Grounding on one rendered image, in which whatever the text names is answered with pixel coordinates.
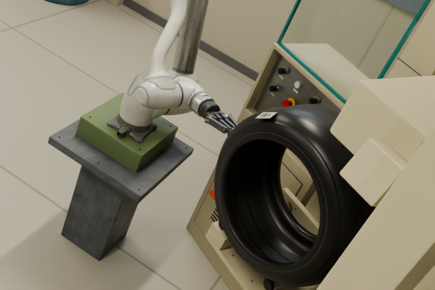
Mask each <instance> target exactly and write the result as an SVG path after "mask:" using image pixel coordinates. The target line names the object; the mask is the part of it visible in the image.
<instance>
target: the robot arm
mask: <svg viewBox="0 0 435 290"><path fill-rule="evenodd" d="M208 1H209V0H170V4H171V13H170V17H169V20H168V22H167V24H166V26H165V28H164V30H163V32H162V34H161V36H160V38H159V40H158V42H157V44H156V46H155V48H154V50H153V53H152V55H151V61H150V72H142V73H140V74H138V75H136V76H135V77H134V78H133V79H132V81H130V83H129V85H128V87H127V89H126V91H125V93H124V96H123V99H122V103H121V106H120V111H119V112H118V115H117V116H116V117H114V118H113V119H111V120H108V121H107V126H109V127H111V128H114V129H116V130H117V131H118V133H117V136H118V137H123V136H124V135H126V136H128V137H130V138H132V139H133V140H134V141H135V142H137V143H142V140H143V139H144V138H145V137H146V136H147V135H148V134H149V133H150V132H151V131H152V130H154V129H156V128H157V125H156V123H154V122H152V120H153V119H155V118H157V117H160V116H162V115H182V114H185V113H189V112H192V111H193V112H194V113H195V114H197V115H198V116H199V117H203V118H204V119H205V123H207V124H210V125H211V126H213V127H214V128H216V129H217V130H219V131H220V132H222V133H224V134H225V133H228V134H227V135H229V134H230V132H231V131H232V130H233V129H234V128H235V127H236V126H237V125H238V123H237V122H236V121H235V120H234V119H233V117H232V115H231V114H229V115H226V114H224V112H222V111H221V110H220V108H219V106H218V105H217V104H216V103H215V101H214V99H213V98H212V97H210V96H209V95H208V94H207V93H206V92H205V90H204V89H203V88H202V87H201V85H200V84H199V82H198V77H197V75H196V73H195V72H194V69H195V63H196V59H197V53H198V50H199V44H200V41H201V35H202V31H203V25H204V22H205V16H206V10H207V6H208ZM178 33H179V37H178V40H177V47H176V51H175V57H174V61H173V67H172V68H170V69H168V70H167V71H166V69H165V65H164V62H165V58H166V55H167V53H168V51H169V50H170V47H171V46H172V44H173V42H174V40H175V38H176V37H177V35H178Z"/></svg>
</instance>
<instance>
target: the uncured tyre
mask: <svg viewBox="0 0 435 290"><path fill-rule="evenodd" d="M263 112H277V114H275V115H274V116H273V117H271V118H256V117H257V116H258V115H260V114H261V113H263ZM339 113H340V112H339V111H336V110H334V109H331V108H328V107H325V106H320V105H315V104H301V105H296V106H287V107H278V108H273V109H266V110H263V111H259V112H257V113H255V114H253V115H251V116H249V117H248V118H246V119H245V120H243V121H241V122H240V123H239V124H238V125H237V126H236V127H235V128H234V129H233V130H232V131H231V132H230V134H229V135H228V137H227V138H226V140H225V142H224V143H223V146H222V148H221V151H220V153H219V157H218V160H217V165H216V172H215V178H214V195H215V202H216V208H217V213H218V216H219V220H220V222H221V225H222V227H223V230H224V231H225V234H226V236H227V238H228V239H229V241H230V243H231V244H232V246H233V247H234V249H235V250H236V252H237V253H238V254H239V255H240V256H241V257H242V258H243V259H244V260H245V261H246V262H247V263H248V264H249V265H250V266H251V267H252V268H253V269H254V270H255V271H256V272H258V273H259V274H261V275H262V276H264V277H265V278H267V279H269V280H271V281H273V282H275V283H278V284H281V285H286V286H290V287H307V286H313V285H318V284H321V283H322V281H323V279H325V277H326V276H327V274H328V273H329V272H330V270H331V269H332V267H333V266H334V265H335V263H336V262H337V260H338V259H339V258H340V256H341V255H342V253H343V252H344V251H345V250H346V248H347V247H348V245H349V244H350V243H351V241H352V240H353V238H354V237H355V236H356V234H357V233H358V231H359V230H360V229H361V227H362V226H363V225H364V223H365V222H366V220H367V219H368V218H369V217H370V215H371V214H372V212H373V211H374V210H375V208H376V207H374V206H370V205H369V204H368V203H367V202H366V201H365V200H364V199H363V198H362V197H361V196H360V195H359V194H358V193H357V192H356V191H355V190H354V189H353V188H352V187H351V186H350V185H349V184H348V182H347V181H346V180H345V179H344V178H343V177H342V176H341V175H340V171H341V170H342V169H343V168H344V167H345V166H346V165H347V163H348V162H349V161H350V160H351V159H352V157H353V156H354V154H353V153H352V152H351V151H350V150H349V149H348V148H347V147H345V146H344V145H343V144H342V143H341V142H340V141H339V140H338V139H337V138H336V137H335V136H334V135H333V134H332V133H331V131H330V129H331V127H332V125H333V123H334V122H335V120H336V119H337V117H338V115H339ZM287 148H288V149H289V150H291V151H292V152H293V153H294V154H295V155H296V156H297V157H298V158H299V159H300V160H301V162H302V163H303V164H304V166H305V167H306V169H307V170H308V172H309V174H310V176H311V178H312V180H313V182H314V185H315V188H316V191H317V195H318V200H319V205H320V224H319V229H318V234H317V236H316V235H314V234H312V233H310V232H309V231H308V230H306V229H305V228H304V227H303V226H302V225H301V224H300V223H299V222H298V221H297V220H296V219H295V217H294V216H293V215H292V213H291V211H290V210H289V208H288V206H287V204H286V202H285V199H284V195H283V193H282V187H281V182H280V168H281V163H282V159H283V156H284V153H285V151H286V149H287Z"/></svg>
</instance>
